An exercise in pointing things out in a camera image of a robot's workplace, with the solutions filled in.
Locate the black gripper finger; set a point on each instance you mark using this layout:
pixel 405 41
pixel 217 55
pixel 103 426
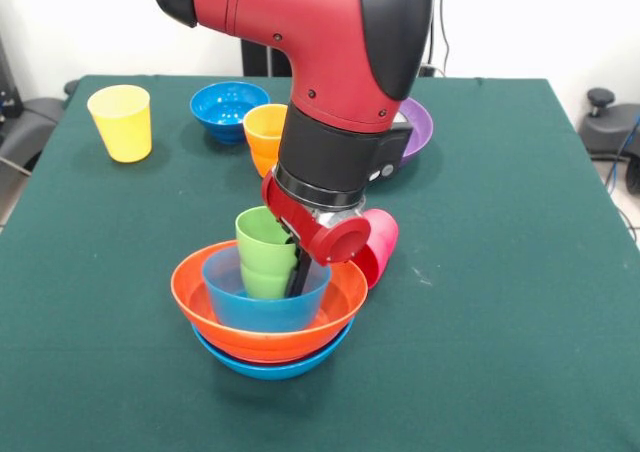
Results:
pixel 300 277

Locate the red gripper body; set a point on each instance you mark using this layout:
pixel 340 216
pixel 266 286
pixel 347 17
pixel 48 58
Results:
pixel 335 242

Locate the green plastic cup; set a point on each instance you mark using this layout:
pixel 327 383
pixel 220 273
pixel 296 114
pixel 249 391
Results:
pixel 262 257

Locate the pink plastic cup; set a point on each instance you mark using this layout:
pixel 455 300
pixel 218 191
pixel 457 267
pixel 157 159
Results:
pixel 382 242

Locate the small light blue bowl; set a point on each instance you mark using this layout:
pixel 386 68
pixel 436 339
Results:
pixel 265 312

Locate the wide orange-red bowl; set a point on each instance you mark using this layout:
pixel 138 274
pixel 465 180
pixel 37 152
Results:
pixel 270 339

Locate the small orange-red bowl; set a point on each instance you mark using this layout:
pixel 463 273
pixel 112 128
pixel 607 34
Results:
pixel 270 363

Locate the large light blue bowl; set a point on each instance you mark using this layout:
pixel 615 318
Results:
pixel 270 372

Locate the orange plastic cup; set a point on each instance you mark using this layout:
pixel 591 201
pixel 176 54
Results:
pixel 262 142

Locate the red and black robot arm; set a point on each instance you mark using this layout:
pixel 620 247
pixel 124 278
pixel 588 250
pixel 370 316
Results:
pixel 320 47

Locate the purple plastic bowl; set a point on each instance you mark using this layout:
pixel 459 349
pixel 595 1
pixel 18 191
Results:
pixel 417 132

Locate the small dark blue bowl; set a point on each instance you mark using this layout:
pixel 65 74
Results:
pixel 220 107

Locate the dark green tablecloth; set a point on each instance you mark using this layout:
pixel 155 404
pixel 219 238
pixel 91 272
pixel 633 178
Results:
pixel 100 322

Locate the yellow plastic cup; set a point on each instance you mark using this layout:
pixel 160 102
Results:
pixel 122 132

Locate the black equipment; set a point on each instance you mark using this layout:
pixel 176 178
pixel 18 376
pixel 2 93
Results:
pixel 7 82

